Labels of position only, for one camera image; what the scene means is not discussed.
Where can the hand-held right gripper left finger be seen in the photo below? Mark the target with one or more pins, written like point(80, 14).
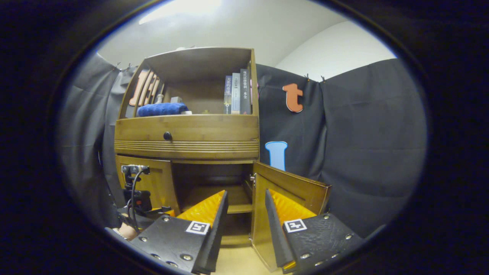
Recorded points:
point(216, 233)

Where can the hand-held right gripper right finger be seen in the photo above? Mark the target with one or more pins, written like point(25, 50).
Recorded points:
point(273, 233)

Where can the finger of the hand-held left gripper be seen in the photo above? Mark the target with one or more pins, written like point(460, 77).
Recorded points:
point(164, 212)

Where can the wooden cabinet door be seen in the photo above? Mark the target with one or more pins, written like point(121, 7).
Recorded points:
point(160, 183)
point(259, 217)

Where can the wooden double-door shoe cabinet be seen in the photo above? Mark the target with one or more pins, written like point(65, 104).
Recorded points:
point(191, 131)

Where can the metal door hinge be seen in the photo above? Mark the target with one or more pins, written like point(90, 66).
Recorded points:
point(252, 179)

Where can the wooden cabinet drawer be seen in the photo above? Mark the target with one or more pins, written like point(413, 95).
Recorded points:
point(198, 133)

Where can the wooden inner shelf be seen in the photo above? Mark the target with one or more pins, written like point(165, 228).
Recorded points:
point(237, 198)

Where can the black drawer knob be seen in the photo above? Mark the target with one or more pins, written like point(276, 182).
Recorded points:
point(167, 135)

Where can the blue folded towel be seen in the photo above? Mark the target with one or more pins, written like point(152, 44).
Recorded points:
point(162, 109)

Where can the clear pump bottle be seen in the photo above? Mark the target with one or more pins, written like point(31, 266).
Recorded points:
point(159, 99)

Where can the small grey box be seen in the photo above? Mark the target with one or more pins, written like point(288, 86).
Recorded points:
point(176, 100)

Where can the black backdrop cloth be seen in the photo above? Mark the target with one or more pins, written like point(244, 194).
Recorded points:
point(363, 145)

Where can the blue-grey book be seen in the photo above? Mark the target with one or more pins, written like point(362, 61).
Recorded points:
point(227, 95)

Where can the pale spine book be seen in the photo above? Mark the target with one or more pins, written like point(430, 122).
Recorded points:
point(236, 93)

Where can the dark spine book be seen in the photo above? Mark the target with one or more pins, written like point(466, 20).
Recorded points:
point(245, 91)

